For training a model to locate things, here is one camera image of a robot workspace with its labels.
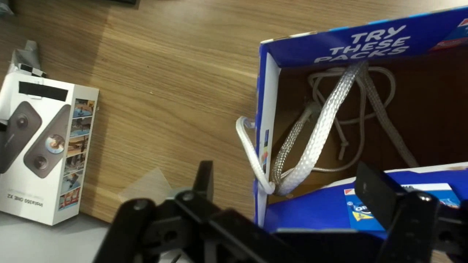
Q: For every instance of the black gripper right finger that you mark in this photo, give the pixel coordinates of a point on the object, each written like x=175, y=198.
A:
x=414, y=228

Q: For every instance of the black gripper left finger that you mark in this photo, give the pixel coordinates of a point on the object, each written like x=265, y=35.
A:
x=195, y=234

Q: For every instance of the blue cardboard snack box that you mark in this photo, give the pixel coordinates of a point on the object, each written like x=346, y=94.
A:
x=371, y=38

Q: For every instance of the white camera product box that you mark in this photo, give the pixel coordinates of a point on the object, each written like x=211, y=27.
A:
x=46, y=146

